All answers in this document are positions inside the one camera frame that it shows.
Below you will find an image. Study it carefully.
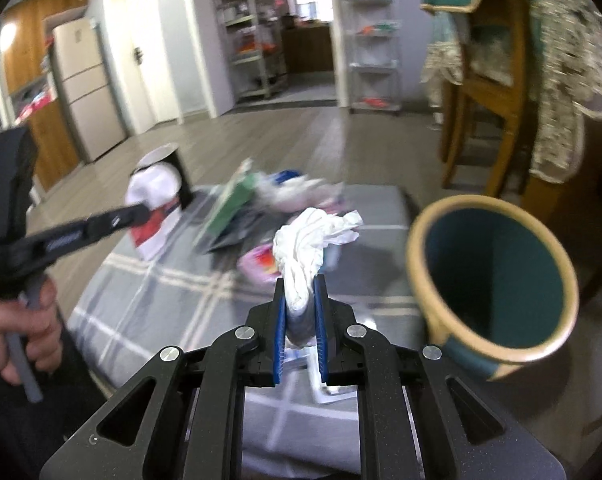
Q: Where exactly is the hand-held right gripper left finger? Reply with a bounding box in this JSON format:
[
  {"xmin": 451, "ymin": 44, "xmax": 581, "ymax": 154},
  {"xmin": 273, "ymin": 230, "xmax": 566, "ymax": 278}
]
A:
[{"xmin": 38, "ymin": 276, "xmax": 288, "ymax": 480}]

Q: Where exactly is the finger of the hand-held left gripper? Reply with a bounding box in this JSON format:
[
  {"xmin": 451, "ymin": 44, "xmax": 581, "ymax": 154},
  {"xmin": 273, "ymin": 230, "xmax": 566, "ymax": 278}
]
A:
[{"xmin": 18, "ymin": 202, "xmax": 152, "ymax": 272}]

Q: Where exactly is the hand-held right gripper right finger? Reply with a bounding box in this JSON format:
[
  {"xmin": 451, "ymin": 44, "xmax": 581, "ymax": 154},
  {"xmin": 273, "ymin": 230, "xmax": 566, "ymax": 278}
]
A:
[{"xmin": 314, "ymin": 275, "xmax": 564, "ymax": 480}]

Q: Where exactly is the white cloth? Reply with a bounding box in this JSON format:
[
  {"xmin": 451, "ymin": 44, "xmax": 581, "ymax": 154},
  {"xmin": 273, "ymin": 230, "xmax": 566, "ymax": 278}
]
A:
[{"xmin": 272, "ymin": 207, "xmax": 365, "ymax": 348}]

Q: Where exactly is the green bin with beige rim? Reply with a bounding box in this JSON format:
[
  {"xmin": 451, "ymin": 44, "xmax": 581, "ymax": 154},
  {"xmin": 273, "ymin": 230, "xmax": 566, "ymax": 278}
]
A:
[{"xmin": 406, "ymin": 195, "xmax": 580, "ymax": 381}]

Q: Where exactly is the white plastic bag red print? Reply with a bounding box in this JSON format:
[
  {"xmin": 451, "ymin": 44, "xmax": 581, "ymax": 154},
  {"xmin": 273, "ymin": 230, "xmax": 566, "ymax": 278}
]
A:
[{"xmin": 125, "ymin": 162, "xmax": 184, "ymax": 261}]

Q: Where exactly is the pink packet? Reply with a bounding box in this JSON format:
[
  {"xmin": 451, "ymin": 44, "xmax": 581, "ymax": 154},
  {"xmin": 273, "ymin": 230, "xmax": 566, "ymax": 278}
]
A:
[{"xmin": 237, "ymin": 244, "xmax": 283, "ymax": 287}]

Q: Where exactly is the grey plaid mat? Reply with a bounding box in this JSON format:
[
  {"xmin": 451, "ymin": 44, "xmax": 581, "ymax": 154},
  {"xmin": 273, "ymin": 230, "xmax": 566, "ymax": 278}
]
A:
[{"xmin": 66, "ymin": 182, "xmax": 427, "ymax": 480}]

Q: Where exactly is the beige refrigerator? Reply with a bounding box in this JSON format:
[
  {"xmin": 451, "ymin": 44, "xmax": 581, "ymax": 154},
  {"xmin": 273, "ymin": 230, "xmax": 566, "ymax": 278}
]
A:
[{"xmin": 51, "ymin": 17, "xmax": 129, "ymax": 163}]

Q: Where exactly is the green packet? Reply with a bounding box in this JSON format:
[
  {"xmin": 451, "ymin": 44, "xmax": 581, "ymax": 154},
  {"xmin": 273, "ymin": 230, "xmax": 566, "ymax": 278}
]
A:
[{"xmin": 201, "ymin": 160, "xmax": 262, "ymax": 241}]

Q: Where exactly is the white door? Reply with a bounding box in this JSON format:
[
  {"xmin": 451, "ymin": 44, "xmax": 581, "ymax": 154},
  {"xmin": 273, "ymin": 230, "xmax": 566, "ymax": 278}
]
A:
[{"xmin": 106, "ymin": 0, "xmax": 182, "ymax": 136}]

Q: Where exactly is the metal shelf rack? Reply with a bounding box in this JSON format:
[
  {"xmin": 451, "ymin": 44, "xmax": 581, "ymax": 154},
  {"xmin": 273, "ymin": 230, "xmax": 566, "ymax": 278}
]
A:
[{"xmin": 216, "ymin": 0, "xmax": 289, "ymax": 101}]

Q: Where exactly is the dark wooden low cabinet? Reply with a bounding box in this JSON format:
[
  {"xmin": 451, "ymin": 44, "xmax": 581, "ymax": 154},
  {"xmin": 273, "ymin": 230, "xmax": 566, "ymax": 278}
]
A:
[{"xmin": 281, "ymin": 25, "xmax": 335, "ymax": 74}]

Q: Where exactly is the white shelf rack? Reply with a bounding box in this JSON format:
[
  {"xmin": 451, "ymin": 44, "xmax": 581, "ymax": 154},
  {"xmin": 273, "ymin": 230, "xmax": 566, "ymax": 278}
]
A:
[{"xmin": 338, "ymin": 0, "xmax": 402, "ymax": 113}]

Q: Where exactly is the wooden chair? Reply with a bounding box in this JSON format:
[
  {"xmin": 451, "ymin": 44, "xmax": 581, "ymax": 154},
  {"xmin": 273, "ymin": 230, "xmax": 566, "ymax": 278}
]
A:
[{"xmin": 441, "ymin": 0, "xmax": 549, "ymax": 196}]

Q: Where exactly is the wooden wall cabinet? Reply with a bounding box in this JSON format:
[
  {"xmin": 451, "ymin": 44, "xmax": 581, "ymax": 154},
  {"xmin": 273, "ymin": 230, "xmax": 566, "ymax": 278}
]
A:
[{"xmin": 1, "ymin": 0, "xmax": 89, "ymax": 196}]

